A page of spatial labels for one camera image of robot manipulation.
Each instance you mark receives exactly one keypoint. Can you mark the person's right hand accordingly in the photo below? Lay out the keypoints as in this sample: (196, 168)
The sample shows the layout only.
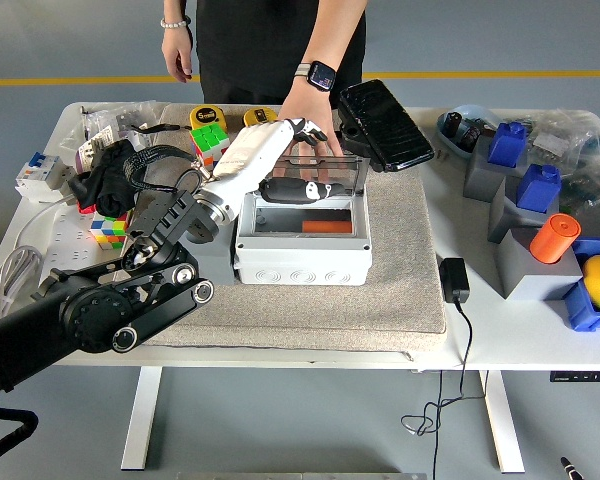
(179, 52)

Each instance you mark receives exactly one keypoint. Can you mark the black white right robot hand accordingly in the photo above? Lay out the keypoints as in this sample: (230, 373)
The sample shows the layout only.
(570, 469)

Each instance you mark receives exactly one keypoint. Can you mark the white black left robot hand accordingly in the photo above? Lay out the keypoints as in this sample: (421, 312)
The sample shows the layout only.
(245, 160)

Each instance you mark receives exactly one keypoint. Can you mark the person's left hand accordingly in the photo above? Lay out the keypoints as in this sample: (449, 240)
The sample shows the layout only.
(310, 105)

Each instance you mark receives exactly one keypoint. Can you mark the clear hinged box lid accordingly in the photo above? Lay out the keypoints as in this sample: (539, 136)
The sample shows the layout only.
(352, 172)

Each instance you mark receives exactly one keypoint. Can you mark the orange cylinder battery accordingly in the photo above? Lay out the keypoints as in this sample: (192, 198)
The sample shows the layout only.
(327, 227)
(552, 242)

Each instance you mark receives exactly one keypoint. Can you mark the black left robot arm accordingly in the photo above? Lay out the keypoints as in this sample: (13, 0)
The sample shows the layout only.
(105, 310)

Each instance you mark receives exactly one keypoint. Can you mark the person's left forearm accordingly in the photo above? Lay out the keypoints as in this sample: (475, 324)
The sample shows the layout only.
(337, 30)

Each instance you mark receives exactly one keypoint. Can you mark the person's right forearm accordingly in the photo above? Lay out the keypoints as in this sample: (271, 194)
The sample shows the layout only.
(176, 9)

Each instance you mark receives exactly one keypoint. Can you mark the white electrical junction box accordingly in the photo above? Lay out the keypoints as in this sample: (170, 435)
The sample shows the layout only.
(300, 265)

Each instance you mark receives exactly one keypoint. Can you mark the black smart watch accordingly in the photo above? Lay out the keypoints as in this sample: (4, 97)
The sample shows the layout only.
(320, 76)

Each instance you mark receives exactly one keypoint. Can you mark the large Rubik's cube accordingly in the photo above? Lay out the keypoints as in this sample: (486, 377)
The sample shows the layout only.
(207, 142)

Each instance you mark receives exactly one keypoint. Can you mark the yellow tape measure black window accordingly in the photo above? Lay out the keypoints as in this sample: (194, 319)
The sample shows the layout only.
(257, 116)

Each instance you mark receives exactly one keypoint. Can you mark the yellow tape measure 5m label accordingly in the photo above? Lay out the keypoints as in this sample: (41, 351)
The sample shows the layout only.
(206, 117)

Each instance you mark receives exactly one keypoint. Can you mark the person's torso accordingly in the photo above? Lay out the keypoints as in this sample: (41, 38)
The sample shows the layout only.
(260, 50)

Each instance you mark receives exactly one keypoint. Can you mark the white table leg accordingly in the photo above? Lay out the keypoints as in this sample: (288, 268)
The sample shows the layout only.
(502, 425)
(140, 420)

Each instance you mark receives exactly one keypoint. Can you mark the large black case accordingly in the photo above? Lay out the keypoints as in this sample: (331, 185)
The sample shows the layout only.
(390, 130)

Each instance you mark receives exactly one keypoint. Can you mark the silver hinge plate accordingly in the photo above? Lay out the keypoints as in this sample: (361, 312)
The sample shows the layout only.
(127, 121)

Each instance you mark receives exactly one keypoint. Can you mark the black table control panel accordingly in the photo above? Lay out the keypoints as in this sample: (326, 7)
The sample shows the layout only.
(580, 377)

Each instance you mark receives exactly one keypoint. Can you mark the grey block with round hole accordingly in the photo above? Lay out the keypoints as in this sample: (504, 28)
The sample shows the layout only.
(220, 265)

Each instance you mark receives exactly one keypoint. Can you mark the black rolled cloth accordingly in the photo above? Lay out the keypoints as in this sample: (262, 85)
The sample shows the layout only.
(110, 185)

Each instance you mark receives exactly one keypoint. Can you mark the purple white roll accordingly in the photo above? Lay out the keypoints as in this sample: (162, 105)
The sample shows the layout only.
(85, 160)

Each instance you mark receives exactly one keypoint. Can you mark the black capacitor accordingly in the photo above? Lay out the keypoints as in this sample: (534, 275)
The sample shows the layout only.
(452, 124)
(471, 137)

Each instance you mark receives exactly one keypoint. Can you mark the light blue bowl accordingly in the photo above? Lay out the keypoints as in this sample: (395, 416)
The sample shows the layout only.
(455, 147)

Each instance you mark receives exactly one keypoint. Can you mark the small Rubik's cube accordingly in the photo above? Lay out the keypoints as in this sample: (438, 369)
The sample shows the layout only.
(109, 232)

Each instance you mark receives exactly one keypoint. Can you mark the blue plastic bin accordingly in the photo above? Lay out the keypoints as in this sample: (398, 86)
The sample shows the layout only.
(585, 315)

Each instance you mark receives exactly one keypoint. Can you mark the black plug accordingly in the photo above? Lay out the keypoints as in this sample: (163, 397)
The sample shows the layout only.
(80, 190)

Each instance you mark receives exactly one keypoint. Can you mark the white plug adapter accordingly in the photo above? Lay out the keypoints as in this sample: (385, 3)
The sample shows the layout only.
(67, 179)

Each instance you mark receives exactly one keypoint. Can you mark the grey-brown mat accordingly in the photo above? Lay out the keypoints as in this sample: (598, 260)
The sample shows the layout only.
(330, 315)

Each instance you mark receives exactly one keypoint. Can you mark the grey holder block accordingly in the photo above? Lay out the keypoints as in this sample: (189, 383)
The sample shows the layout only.
(480, 180)
(502, 220)
(530, 280)

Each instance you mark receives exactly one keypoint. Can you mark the white circuit breaker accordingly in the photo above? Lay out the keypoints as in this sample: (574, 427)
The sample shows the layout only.
(35, 175)

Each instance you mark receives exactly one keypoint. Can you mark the white power strip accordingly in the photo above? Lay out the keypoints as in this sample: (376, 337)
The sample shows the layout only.
(67, 245)

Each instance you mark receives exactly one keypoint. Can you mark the blue plastic bottle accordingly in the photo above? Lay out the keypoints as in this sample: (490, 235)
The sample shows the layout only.
(539, 190)
(507, 145)

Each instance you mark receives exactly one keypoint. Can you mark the black power adapter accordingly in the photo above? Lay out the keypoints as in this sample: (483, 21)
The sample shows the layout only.
(454, 280)

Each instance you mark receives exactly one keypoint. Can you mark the clear plastic bags of parts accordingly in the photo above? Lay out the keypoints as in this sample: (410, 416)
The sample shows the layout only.
(590, 165)

